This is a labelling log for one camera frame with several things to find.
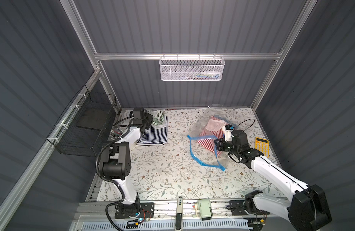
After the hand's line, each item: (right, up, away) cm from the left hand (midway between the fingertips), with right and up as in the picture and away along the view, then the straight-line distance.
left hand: (155, 114), depth 95 cm
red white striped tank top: (+40, -12, +7) cm, 43 cm away
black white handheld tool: (+16, -50, -25) cm, 59 cm away
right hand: (+38, -16, -12) cm, 43 cm away
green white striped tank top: (+1, -3, +10) cm, 11 cm away
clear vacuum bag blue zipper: (+30, -26, -1) cm, 40 cm away
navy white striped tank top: (-2, -15, +7) cm, 16 cm away
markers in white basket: (+33, +25, -3) cm, 42 cm away
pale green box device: (+28, -48, -25) cm, 61 cm away
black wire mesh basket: (-33, -7, -21) cm, 40 cm away
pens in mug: (-22, -12, -8) cm, 27 cm away
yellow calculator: (+73, -21, +1) cm, 76 cm away
